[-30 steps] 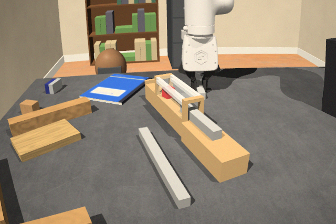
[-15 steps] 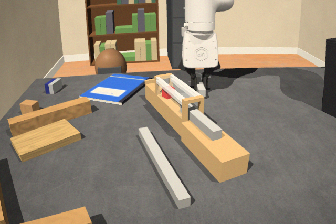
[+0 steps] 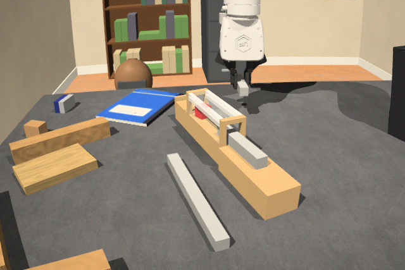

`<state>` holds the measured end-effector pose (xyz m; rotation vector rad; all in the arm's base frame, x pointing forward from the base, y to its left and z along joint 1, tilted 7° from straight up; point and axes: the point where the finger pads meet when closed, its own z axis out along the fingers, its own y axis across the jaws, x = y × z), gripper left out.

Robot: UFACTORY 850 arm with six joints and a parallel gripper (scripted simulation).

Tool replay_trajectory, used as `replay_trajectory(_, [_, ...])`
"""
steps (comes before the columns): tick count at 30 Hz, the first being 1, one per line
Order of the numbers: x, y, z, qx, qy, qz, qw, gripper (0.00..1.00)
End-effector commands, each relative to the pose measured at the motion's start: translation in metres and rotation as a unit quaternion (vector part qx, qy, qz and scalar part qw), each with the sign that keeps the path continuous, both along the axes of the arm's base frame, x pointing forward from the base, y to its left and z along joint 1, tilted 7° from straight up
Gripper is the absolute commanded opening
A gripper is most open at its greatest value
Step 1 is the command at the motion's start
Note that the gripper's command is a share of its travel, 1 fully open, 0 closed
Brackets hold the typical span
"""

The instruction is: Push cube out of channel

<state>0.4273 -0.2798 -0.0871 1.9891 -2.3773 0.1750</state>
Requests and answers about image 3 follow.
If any small wooden block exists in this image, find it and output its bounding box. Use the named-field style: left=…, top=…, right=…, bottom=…
left=24, top=120, right=48, bottom=138

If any flat wooden board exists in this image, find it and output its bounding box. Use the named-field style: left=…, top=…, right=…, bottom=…
left=12, top=144, right=98, bottom=196

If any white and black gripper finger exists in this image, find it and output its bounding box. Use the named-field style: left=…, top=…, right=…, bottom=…
left=244, top=54, right=267, bottom=87
left=215, top=50, right=238, bottom=89

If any light grey square stick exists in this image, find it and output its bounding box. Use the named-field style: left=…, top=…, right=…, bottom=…
left=237, top=74, right=249, bottom=96

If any blue notebook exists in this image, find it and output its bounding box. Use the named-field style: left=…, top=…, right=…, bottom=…
left=96, top=89, right=183, bottom=126

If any long white square stick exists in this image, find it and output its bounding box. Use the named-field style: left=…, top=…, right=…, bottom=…
left=167, top=153, right=230, bottom=252

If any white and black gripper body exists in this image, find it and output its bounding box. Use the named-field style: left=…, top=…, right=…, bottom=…
left=220, top=15, right=265, bottom=61

